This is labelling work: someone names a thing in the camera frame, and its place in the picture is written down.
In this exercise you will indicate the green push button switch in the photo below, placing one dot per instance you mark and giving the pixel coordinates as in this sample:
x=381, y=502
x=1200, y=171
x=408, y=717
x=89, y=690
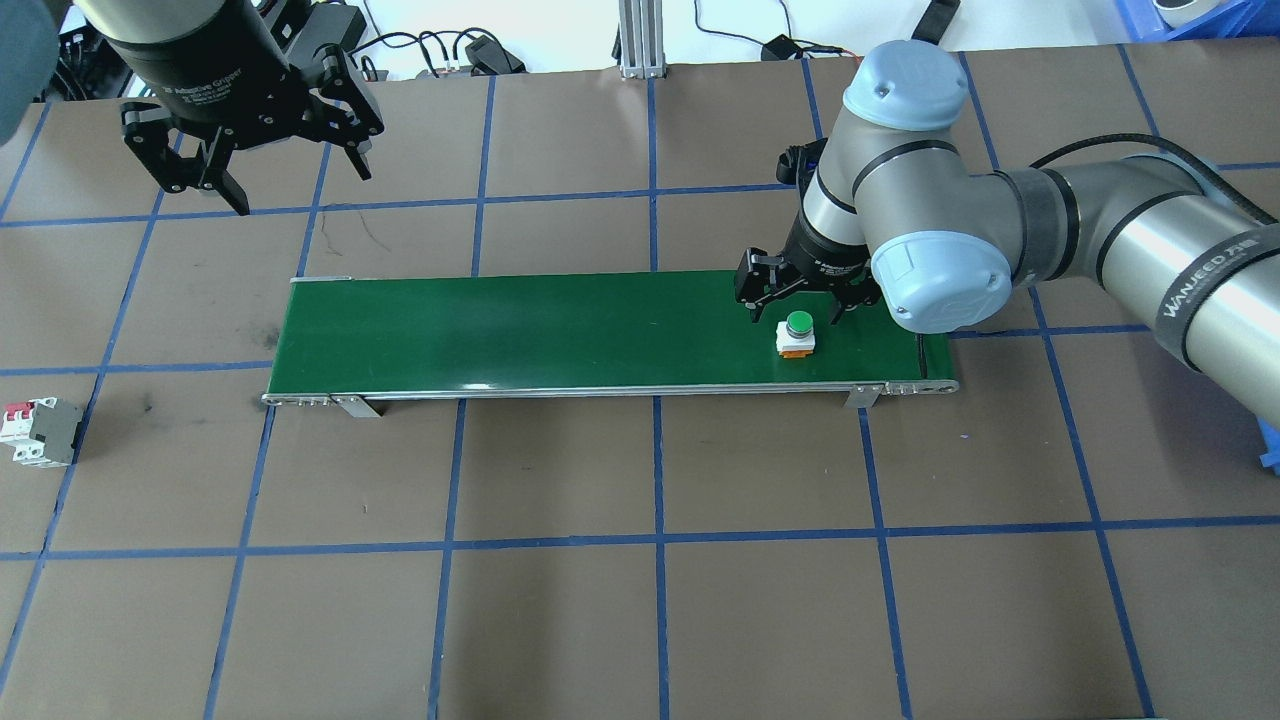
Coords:
x=797, y=330

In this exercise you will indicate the large black power brick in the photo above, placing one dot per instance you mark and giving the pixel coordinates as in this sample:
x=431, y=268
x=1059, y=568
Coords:
x=345, y=22

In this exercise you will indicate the black plug adapter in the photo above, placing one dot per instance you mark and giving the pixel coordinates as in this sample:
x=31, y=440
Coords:
x=490, y=55

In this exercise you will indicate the green belt conveyor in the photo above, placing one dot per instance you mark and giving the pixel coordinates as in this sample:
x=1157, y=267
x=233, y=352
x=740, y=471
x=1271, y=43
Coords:
x=550, y=330

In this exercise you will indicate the small black power box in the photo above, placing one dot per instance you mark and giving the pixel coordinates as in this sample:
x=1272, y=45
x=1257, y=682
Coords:
x=780, y=48

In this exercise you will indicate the slim black power adapter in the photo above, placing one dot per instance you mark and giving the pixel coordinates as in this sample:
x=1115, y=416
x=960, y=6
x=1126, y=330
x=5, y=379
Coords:
x=935, y=22

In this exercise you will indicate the white red circuit breaker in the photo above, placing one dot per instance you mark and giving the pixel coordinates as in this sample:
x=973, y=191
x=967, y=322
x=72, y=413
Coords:
x=50, y=430

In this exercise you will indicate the white grey mug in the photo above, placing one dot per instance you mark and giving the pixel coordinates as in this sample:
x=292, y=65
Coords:
x=1185, y=10

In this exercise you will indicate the blue bin with foam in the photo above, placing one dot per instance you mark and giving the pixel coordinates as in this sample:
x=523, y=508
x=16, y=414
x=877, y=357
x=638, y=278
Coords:
x=1272, y=450

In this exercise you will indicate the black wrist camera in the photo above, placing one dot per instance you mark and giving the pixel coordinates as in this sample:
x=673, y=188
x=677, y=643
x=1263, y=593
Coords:
x=800, y=165

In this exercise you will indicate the aluminium profile post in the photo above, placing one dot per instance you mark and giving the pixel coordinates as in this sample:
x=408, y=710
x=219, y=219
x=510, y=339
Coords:
x=640, y=40

